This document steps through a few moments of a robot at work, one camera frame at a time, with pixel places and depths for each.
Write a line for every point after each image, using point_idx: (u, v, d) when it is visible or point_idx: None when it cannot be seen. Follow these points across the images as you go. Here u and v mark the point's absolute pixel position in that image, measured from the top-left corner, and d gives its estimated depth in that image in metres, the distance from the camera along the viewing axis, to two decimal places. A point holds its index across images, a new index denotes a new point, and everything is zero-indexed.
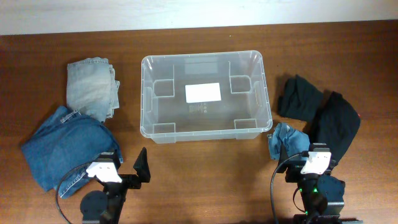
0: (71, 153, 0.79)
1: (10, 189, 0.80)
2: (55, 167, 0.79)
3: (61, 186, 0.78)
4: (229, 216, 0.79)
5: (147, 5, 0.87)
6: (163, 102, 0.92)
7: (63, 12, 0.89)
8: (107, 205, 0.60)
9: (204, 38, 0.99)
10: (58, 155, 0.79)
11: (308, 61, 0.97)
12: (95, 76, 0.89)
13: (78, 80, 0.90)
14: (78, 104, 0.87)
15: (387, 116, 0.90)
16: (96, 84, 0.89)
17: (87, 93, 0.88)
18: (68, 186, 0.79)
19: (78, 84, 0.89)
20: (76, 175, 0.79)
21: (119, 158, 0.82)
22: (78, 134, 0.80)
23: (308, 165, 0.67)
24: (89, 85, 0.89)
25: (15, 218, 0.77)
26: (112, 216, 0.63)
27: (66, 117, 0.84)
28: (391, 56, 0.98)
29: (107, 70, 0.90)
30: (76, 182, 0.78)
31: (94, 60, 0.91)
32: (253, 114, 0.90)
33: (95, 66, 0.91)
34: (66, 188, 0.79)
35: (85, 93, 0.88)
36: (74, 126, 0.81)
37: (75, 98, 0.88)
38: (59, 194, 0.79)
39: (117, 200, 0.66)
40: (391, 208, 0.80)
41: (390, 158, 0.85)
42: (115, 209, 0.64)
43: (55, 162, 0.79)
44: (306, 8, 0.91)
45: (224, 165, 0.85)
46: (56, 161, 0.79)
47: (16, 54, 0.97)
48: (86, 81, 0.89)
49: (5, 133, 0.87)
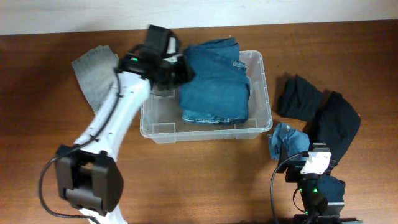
0: (221, 97, 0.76)
1: (12, 188, 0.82)
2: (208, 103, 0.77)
3: (189, 113, 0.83)
4: (229, 215, 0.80)
5: (147, 5, 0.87)
6: (164, 102, 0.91)
7: (63, 12, 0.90)
8: (143, 56, 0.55)
9: (204, 38, 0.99)
10: (214, 91, 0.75)
11: (308, 61, 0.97)
12: (104, 65, 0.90)
13: (89, 72, 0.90)
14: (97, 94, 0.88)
15: (388, 116, 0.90)
16: (107, 71, 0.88)
17: (102, 81, 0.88)
18: (196, 117, 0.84)
19: (89, 76, 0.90)
20: (208, 118, 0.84)
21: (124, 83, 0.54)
22: (232, 79, 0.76)
23: (309, 166, 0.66)
24: (100, 73, 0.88)
25: (16, 217, 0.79)
26: (141, 63, 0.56)
27: (237, 63, 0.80)
28: (391, 55, 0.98)
29: (112, 55, 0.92)
30: (204, 121, 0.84)
31: (97, 49, 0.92)
32: (252, 114, 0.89)
33: (100, 55, 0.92)
34: (193, 116, 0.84)
35: (99, 81, 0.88)
36: (236, 71, 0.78)
37: (92, 89, 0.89)
38: (183, 116, 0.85)
39: (145, 68, 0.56)
40: (392, 208, 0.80)
41: (392, 158, 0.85)
42: (145, 58, 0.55)
43: (211, 97, 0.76)
44: (305, 7, 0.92)
45: (224, 165, 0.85)
46: (211, 98, 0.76)
47: (15, 55, 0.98)
48: (97, 70, 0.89)
49: (6, 133, 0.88)
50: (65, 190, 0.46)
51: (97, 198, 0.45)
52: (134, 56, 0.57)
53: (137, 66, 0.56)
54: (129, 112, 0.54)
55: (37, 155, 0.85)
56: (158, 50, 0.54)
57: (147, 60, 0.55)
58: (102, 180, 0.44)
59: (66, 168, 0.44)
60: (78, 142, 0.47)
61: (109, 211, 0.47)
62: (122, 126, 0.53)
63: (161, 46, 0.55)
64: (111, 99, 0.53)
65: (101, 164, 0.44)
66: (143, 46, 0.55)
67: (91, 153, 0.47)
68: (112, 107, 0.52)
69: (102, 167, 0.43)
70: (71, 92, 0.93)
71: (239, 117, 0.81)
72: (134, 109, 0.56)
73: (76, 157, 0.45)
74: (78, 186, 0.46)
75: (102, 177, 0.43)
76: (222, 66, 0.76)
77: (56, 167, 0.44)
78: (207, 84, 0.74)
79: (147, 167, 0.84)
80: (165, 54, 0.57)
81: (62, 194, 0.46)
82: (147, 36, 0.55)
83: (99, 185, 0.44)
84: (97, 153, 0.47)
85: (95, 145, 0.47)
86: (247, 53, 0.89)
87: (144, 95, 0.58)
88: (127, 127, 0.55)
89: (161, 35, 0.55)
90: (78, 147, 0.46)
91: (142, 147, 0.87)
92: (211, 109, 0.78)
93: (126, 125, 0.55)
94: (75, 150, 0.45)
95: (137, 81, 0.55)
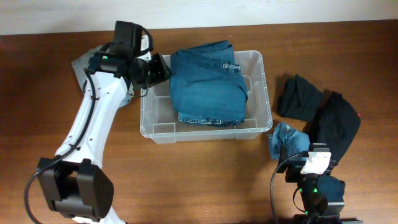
0: (208, 99, 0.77)
1: (12, 188, 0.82)
2: (197, 106, 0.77)
3: (183, 115, 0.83)
4: (229, 215, 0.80)
5: (146, 5, 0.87)
6: (164, 102, 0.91)
7: (63, 12, 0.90)
8: (117, 53, 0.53)
9: (204, 38, 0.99)
10: (202, 94, 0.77)
11: (308, 61, 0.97)
12: None
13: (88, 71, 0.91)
14: None
15: (388, 116, 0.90)
16: None
17: None
18: (190, 119, 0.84)
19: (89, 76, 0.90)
20: (201, 120, 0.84)
21: (98, 84, 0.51)
22: (221, 81, 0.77)
23: (309, 166, 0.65)
24: None
25: (15, 216, 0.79)
26: (114, 58, 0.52)
27: (229, 66, 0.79)
28: (391, 55, 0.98)
29: None
30: (197, 122, 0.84)
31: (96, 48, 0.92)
32: (252, 114, 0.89)
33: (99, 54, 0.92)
34: (188, 119, 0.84)
35: None
36: (227, 73, 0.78)
37: None
38: (179, 118, 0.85)
39: (120, 64, 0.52)
40: (391, 208, 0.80)
41: (392, 158, 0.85)
42: (120, 55, 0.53)
43: (199, 99, 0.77)
44: (305, 7, 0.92)
45: (224, 165, 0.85)
46: (199, 100, 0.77)
47: (15, 55, 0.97)
48: None
49: (5, 133, 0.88)
50: (55, 202, 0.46)
51: (87, 205, 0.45)
52: (104, 53, 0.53)
53: (109, 63, 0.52)
54: (107, 112, 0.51)
55: (37, 155, 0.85)
56: (130, 45, 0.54)
57: (121, 56, 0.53)
58: (88, 189, 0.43)
59: (51, 179, 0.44)
60: (59, 154, 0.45)
61: (101, 216, 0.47)
62: (104, 129, 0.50)
63: (132, 42, 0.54)
64: (87, 102, 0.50)
65: (85, 173, 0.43)
66: (113, 43, 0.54)
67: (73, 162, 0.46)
68: (89, 111, 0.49)
69: (86, 176, 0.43)
70: (71, 92, 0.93)
71: (238, 121, 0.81)
72: (114, 109, 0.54)
73: (59, 168, 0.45)
74: (66, 196, 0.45)
75: (87, 186, 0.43)
76: (209, 68, 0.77)
77: (41, 179, 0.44)
78: (193, 86, 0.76)
79: (147, 167, 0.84)
80: (137, 49, 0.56)
81: (51, 205, 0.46)
82: (115, 32, 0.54)
83: (86, 194, 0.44)
84: (79, 162, 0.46)
85: (76, 155, 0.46)
86: (247, 53, 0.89)
87: (122, 94, 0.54)
88: (109, 129, 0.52)
89: (132, 31, 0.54)
90: (58, 158, 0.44)
91: (142, 147, 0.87)
92: (201, 111, 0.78)
93: (107, 127, 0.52)
94: (56, 162, 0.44)
95: (111, 81, 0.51)
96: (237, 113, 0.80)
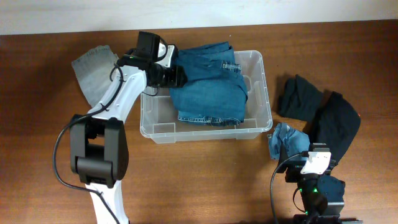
0: (211, 98, 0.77)
1: (12, 188, 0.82)
2: (200, 104, 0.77)
3: (183, 113, 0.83)
4: (228, 215, 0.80)
5: (146, 5, 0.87)
6: (164, 102, 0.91)
7: (63, 12, 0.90)
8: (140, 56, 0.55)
9: (204, 38, 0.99)
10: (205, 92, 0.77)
11: (308, 61, 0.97)
12: (104, 65, 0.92)
13: (89, 72, 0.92)
14: (98, 94, 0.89)
15: (388, 116, 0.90)
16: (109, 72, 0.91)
17: (102, 81, 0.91)
18: (190, 118, 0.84)
19: (89, 76, 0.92)
20: (201, 120, 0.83)
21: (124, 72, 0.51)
22: (223, 80, 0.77)
23: (308, 166, 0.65)
24: (101, 74, 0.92)
25: (16, 216, 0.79)
26: (138, 61, 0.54)
27: (229, 65, 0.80)
28: (391, 55, 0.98)
29: (111, 55, 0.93)
30: (196, 122, 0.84)
31: (96, 49, 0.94)
32: (252, 113, 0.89)
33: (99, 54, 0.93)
34: (188, 117, 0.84)
35: (100, 82, 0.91)
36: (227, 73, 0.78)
37: (92, 89, 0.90)
38: (179, 116, 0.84)
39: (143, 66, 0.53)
40: (391, 208, 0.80)
41: (391, 158, 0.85)
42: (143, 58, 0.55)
43: (203, 97, 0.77)
44: (305, 7, 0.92)
45: (224, 165, 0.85)
46: (203, 99, 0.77)
47: (15, 55, 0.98)
48: (98, 70, 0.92)
49: (5, 133, 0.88)
50: (76, 159, 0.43)
51: (107, 162, 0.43)
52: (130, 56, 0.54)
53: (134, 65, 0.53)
54: (132, 94, 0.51)
55: (37, 155, 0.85)
56: (152, 51, 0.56)
57: (145, 58, 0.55)
58: (113, 142, 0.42)
59: (80, 132, 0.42)
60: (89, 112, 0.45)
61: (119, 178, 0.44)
62: (128, 105, 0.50)
63: (153, 48, 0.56)
64: (115, 83, 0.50)
65: (113, 127, 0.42)
66: (137, 49, 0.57)
67: (101, 121, 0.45)
68: (117, 89, 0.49)
69: (114, 129, 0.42)
70: (71, 91, 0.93)
71: (237, 120, 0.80)
72: (136, 95, 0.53)
73: (87, 126, 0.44)
74: (89, 155, 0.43)
75: (112, 137, 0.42)
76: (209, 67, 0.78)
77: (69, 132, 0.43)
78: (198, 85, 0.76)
79: (147, 167, 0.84)
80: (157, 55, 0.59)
81: (73, 163, 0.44)
82: (140, 39, 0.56)
83: (111, 149, 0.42)
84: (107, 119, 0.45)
85: (105, 114, 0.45)
86: (247, 53, 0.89)
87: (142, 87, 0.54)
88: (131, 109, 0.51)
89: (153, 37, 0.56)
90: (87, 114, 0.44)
91: (142, 147, 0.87)
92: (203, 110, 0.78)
93: (130, 107, 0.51)
94: (85, 117, 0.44)
95: (135, 71, 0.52)
96: (237, 112, 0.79)
